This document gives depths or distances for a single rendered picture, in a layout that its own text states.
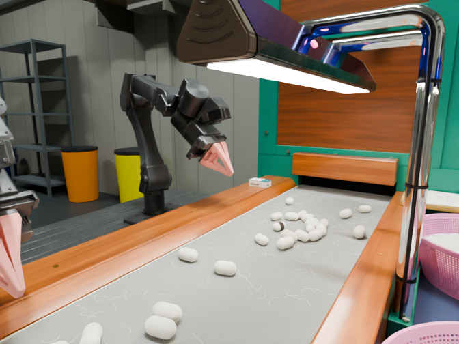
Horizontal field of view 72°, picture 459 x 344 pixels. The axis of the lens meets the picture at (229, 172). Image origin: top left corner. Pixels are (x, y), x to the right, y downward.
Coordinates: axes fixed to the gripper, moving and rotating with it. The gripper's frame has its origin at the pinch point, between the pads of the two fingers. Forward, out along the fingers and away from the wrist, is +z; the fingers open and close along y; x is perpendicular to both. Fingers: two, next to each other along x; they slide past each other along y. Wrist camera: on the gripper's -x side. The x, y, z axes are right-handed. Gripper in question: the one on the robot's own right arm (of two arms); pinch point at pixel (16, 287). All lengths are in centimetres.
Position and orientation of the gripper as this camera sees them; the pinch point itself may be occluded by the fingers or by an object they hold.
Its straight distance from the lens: 39.6
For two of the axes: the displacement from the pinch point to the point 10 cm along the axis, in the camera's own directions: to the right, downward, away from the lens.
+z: 6.5, 7.0, -2.9
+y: 5.4, -1.6, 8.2
